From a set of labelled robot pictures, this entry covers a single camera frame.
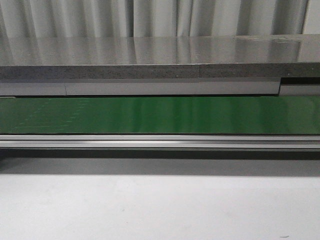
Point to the grey speckled rear worktop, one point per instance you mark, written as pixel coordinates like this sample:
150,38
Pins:
279,56

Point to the aluminium front conveyor rail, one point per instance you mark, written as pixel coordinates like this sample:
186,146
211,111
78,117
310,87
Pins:
167,141

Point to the grey rear conveyor rail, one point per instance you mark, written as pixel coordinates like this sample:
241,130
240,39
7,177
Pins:
264,86

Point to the white pleated curtain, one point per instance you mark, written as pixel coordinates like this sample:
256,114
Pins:
157,18

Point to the green conveyor belt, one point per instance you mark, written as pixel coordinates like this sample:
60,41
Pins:
262,115

